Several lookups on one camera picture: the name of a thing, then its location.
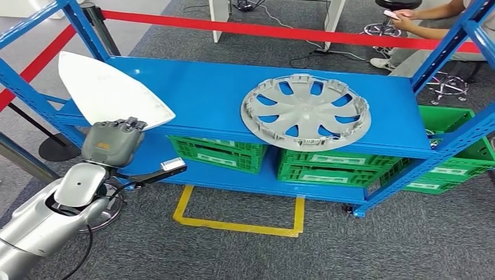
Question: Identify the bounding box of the blue metal shelf rack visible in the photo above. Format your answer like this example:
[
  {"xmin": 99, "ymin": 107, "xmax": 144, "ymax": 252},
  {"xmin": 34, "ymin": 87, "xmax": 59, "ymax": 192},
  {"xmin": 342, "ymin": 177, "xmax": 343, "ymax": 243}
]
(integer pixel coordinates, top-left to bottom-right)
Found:
[{"xmin": 0, "ymin": 0, "xmax": 495, "ymax": 218}]

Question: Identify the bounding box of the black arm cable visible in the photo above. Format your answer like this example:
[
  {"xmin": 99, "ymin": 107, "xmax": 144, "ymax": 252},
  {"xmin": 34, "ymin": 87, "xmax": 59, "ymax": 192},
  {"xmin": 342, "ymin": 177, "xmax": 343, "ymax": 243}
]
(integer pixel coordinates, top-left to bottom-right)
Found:
[{"xmin": 60, "ymin": 224, "xmax": 95, "ymax": 280}]

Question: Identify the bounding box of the grey wheel hubcap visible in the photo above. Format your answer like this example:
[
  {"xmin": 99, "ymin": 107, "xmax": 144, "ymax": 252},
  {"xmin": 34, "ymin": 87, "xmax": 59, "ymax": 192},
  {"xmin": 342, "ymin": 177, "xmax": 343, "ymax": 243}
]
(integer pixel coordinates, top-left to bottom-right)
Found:
[{"xmin": 240, "ymin": 74, "xmax": 372, "ymax": 152}]

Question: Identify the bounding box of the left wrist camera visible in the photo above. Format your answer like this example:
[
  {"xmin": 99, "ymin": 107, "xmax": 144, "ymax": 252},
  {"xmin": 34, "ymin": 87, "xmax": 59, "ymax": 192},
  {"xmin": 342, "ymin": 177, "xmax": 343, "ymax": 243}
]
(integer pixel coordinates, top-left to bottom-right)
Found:
[{"xmin": 116, "ymin": 157, "xmax": 188, "ymax": 190}]

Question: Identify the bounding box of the black floor cable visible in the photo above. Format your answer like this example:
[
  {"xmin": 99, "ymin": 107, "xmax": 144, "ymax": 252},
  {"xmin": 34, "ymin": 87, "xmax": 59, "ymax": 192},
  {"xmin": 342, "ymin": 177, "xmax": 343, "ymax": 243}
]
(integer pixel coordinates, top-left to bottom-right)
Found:
[{"xmin": 289, "ymin": 52, "xmax": 322, "ymax": 69}]

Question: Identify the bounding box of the red barrier belt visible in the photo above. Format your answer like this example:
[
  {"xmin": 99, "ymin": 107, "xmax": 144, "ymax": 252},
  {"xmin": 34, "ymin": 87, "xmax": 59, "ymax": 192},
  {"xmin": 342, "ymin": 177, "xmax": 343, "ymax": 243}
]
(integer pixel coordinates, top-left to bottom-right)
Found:
[
  {"xmin": 101, "ymin": 9, "xmax": 482, "ymax": 55},
  {"xmin": 0, "ymin": 24, "xmax": 77, "ymax": 113}
]

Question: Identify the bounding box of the chrome base stool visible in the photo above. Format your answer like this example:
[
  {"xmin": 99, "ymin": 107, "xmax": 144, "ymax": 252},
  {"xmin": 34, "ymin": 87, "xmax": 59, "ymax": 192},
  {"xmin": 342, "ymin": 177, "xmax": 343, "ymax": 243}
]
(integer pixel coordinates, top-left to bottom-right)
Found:
[{"xmin": 427, "ymin": 71, "xmax": 469, "ymax": 106}]

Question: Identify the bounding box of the white wire bundle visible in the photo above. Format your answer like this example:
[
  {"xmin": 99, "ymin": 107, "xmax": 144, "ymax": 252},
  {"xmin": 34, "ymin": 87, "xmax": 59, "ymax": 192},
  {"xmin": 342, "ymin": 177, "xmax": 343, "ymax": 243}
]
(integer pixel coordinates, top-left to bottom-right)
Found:
[{"xmin": 425, "ymin": 129, "xmax": 444, "ymax": 149}]

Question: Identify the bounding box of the white floor cable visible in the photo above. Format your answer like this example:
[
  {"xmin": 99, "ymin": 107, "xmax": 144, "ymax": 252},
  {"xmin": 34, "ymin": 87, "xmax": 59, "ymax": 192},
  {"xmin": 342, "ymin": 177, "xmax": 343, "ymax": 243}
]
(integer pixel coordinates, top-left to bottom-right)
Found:
[{"xmin": 263, "ymin": 3, "xmax": 323, "ymax": 49}]

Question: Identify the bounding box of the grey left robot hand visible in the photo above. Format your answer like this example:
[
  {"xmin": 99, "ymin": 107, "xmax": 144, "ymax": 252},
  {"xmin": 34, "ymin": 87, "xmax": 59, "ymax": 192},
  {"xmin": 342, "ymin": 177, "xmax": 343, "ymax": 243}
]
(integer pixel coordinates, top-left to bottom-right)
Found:
[{"xmin": 81, "ymin": 117, "xmax": 148, "ymax": 170}]

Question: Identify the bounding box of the black cable bundle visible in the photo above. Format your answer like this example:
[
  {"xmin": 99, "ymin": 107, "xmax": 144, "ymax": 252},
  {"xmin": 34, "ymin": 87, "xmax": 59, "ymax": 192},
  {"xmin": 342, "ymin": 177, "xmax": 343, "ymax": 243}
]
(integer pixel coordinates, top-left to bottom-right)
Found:
[{"xmin": 232, "ymin": 0, "xmax": 267, "ymax": 12}]

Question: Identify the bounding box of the white plastic car part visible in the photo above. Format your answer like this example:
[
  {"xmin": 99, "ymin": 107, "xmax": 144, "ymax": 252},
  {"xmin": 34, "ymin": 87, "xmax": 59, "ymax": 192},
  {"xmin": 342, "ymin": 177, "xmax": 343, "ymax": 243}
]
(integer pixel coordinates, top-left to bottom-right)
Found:
[{"xmin": 58, "ymin": 51, "xmax": 176, "ymax": 131}]

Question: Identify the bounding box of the yellow floor tape outline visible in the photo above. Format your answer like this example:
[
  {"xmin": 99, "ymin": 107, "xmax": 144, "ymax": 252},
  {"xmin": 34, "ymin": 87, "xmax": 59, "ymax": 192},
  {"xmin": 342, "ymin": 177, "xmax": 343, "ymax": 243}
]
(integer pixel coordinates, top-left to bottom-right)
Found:
[{"xmin": 173, "ymin": 185, "xmax": 305, "ymax": 238}]

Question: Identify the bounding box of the person's left hand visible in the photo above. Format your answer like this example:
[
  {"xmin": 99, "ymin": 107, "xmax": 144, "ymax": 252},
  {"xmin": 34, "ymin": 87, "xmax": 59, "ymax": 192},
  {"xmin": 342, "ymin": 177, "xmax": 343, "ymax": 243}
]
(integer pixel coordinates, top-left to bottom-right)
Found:
[{"xmin": 391, "ymin": 16, "xmax": 414, "ymax": 33}]

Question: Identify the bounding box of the person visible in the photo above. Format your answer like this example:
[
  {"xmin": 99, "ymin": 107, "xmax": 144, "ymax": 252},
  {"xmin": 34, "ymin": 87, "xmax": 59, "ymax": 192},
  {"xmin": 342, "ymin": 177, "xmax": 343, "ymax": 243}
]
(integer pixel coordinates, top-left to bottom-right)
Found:
[{"xmin": 369, "ymin": 0, "xmax": 495, "ymax": 78}]

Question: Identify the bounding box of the white desk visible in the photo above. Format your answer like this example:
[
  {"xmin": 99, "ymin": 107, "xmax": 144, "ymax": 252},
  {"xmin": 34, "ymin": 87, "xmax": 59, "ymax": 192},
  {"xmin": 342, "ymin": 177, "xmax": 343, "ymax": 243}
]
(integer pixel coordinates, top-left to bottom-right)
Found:
[{"xmin": 208, "ymin": 0, "xmax": 347, "ymax": 52}]

